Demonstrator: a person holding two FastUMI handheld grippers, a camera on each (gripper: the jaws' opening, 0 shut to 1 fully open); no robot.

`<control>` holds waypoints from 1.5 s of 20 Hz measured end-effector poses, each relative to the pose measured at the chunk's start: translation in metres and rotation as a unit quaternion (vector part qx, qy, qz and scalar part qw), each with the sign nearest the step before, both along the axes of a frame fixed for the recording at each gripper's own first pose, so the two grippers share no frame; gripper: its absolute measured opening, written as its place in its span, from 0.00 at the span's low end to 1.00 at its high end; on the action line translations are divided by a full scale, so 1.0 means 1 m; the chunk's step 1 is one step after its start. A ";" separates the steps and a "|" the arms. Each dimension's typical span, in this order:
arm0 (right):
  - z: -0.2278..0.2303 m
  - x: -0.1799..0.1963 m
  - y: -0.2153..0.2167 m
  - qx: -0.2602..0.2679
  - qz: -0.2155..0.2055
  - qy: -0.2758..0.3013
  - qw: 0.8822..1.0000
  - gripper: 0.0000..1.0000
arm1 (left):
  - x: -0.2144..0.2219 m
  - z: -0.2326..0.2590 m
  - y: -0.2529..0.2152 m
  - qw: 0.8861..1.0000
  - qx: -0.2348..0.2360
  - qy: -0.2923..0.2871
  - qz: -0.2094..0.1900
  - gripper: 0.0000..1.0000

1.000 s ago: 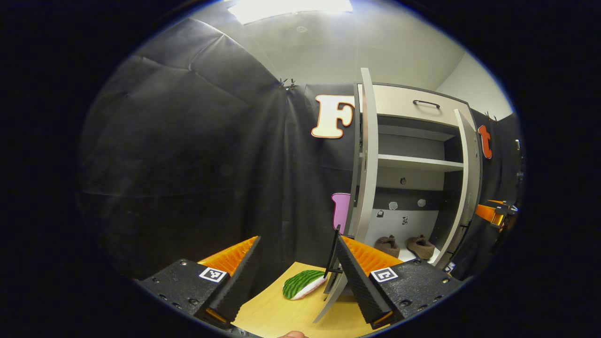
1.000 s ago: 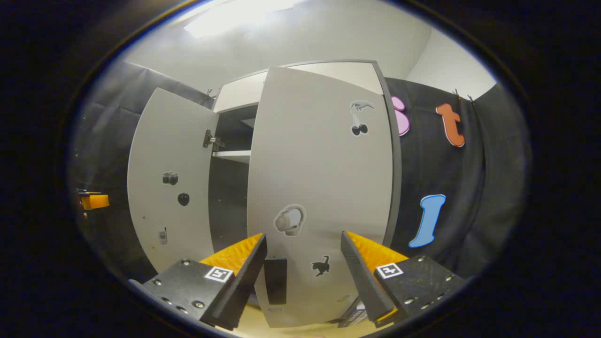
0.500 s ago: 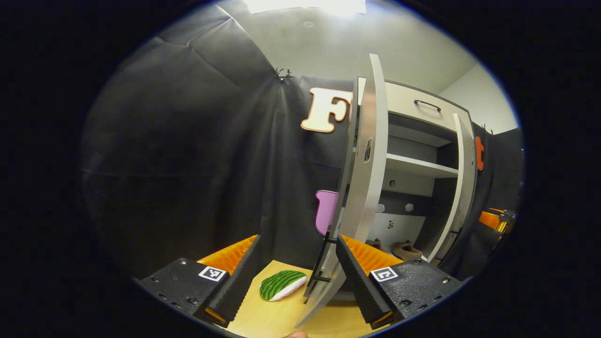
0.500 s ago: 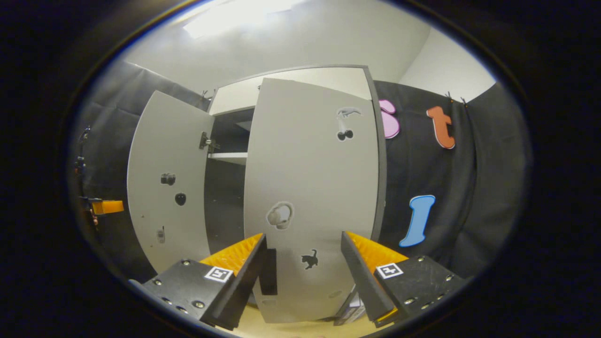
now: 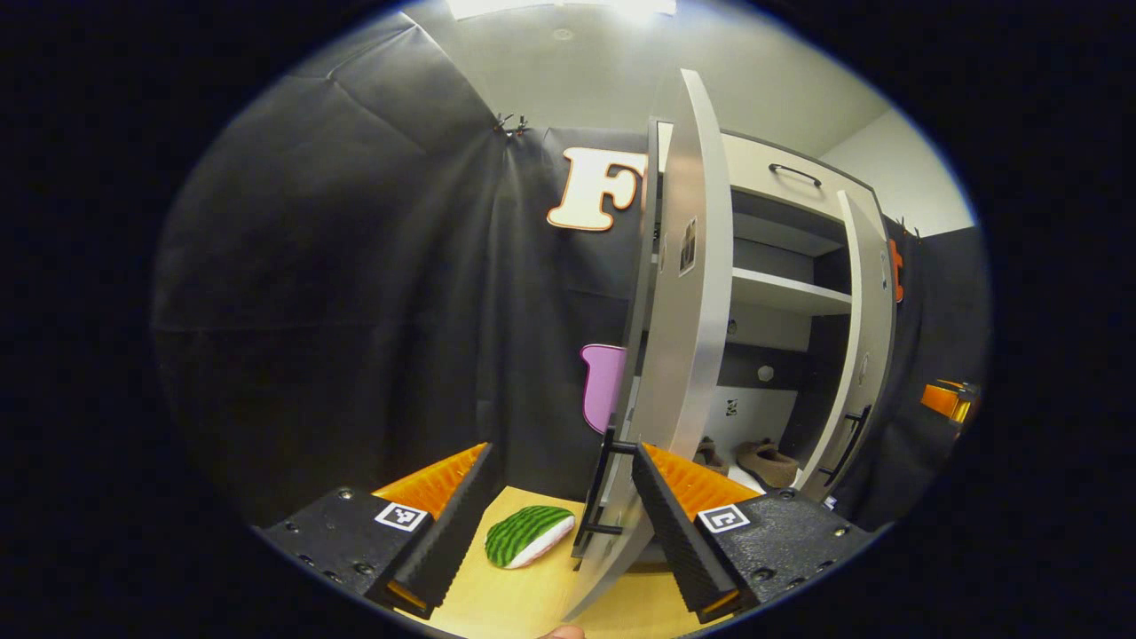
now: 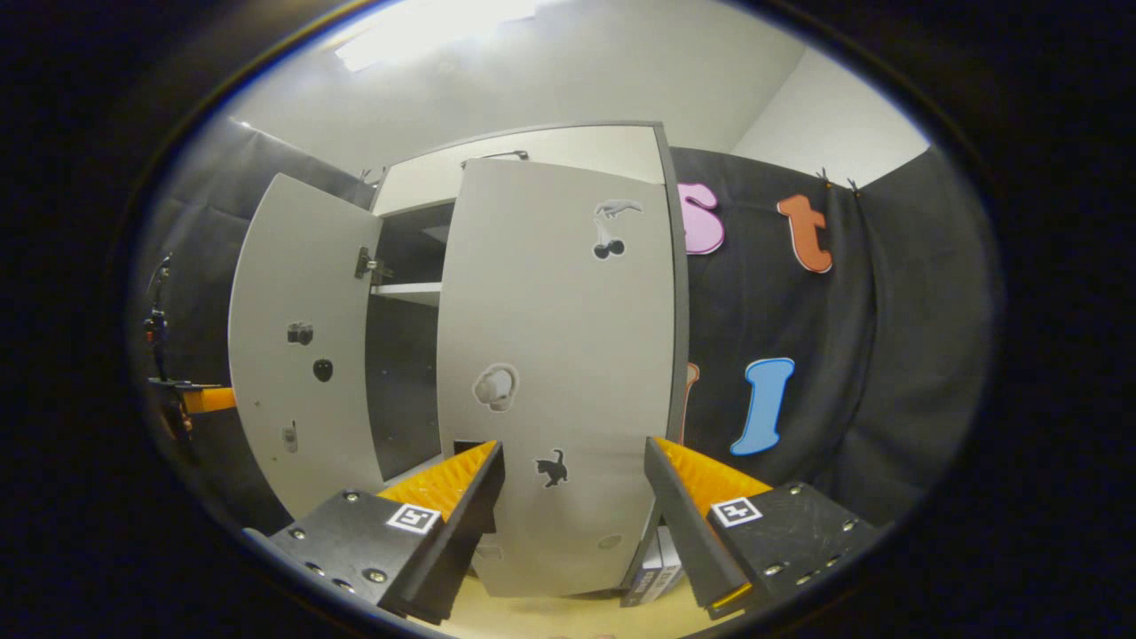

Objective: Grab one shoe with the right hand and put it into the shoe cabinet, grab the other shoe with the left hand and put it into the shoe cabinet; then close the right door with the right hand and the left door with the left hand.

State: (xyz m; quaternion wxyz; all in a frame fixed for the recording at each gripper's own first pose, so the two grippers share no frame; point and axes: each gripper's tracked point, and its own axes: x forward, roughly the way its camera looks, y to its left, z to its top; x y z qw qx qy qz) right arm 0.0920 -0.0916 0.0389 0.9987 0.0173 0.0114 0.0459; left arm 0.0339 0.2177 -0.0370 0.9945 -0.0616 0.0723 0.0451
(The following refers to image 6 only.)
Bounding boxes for white shoe cabinet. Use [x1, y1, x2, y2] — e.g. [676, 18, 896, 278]
[364, 120, 693, 596]

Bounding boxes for white shoe cabinet door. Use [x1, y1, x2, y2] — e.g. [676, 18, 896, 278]
[435, 158, 689, 597]
[228, 173, 384, 520]

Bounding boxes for black backdrop cloth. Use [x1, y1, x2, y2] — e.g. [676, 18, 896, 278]
[133, 115, 1004, 533]

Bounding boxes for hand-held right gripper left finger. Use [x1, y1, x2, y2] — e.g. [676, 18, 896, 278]
[244, 439, 507, 625]

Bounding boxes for white cabinet shelf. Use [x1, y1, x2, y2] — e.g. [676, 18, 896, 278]
[371, 281, 443, 308]

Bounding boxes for metal door hinge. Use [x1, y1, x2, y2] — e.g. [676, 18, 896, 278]
[355, 247, 394, 285]

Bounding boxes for white cabinet drawer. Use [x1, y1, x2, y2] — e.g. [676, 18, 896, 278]
[371, 124, 667, 217]

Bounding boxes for black drawer handle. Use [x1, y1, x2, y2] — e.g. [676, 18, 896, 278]
[460, 149, 530, 170]

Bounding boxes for grey white book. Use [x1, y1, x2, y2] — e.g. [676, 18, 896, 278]
[619, 537, 665, 610]
[657, 525, 686, 588]

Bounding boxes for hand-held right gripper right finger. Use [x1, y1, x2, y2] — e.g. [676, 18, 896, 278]
[643, 435, 880, 620]

